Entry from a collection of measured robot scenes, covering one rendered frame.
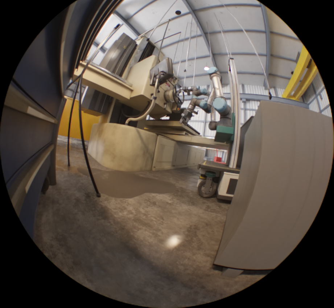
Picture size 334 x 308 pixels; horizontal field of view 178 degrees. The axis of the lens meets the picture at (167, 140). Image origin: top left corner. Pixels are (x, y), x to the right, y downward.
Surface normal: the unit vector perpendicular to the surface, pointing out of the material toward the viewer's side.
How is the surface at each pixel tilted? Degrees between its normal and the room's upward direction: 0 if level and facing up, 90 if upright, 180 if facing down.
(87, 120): 90
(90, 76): 90
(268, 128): 90
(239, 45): 169
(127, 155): 90
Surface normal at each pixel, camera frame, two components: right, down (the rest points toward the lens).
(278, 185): -0.55, -0.15
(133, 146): 0.72, 0.08
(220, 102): -0.73, -0.04
